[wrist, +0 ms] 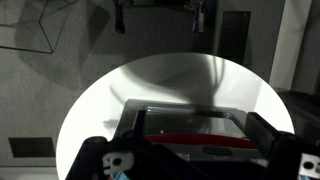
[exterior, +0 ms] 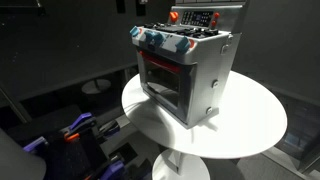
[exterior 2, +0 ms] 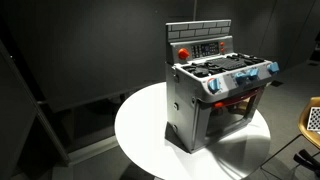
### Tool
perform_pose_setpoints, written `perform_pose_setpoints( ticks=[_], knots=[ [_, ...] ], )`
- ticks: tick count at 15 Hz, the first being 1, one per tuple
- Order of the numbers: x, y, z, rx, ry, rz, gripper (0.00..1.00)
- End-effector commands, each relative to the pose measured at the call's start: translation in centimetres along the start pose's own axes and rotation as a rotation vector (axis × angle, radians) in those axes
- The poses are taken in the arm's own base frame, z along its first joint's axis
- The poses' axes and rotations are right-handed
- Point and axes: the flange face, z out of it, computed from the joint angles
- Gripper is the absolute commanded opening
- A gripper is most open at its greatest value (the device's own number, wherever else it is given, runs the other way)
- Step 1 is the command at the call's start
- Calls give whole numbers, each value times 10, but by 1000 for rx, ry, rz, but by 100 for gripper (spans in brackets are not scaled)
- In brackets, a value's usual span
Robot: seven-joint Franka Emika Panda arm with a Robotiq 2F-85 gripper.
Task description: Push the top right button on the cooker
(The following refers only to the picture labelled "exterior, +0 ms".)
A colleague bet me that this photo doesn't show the grey toy cooker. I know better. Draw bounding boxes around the grey toy cooker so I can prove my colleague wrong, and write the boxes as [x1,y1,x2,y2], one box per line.
[130,0,249,129]

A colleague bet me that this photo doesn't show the small round background table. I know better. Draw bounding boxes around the small round background table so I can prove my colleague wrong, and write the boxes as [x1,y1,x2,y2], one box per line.
[81,79,111,95]

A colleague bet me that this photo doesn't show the purple black clamp stand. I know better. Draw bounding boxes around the purple black clamp stand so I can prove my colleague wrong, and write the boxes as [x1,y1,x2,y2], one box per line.
[21,112,158,180]

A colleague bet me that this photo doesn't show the round white table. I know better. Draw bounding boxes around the round white table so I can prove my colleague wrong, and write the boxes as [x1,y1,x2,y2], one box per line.
[122,72,287,180]

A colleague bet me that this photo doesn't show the white rounded object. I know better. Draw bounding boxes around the white rounded object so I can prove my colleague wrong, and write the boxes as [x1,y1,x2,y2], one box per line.
[0,129,46,180]

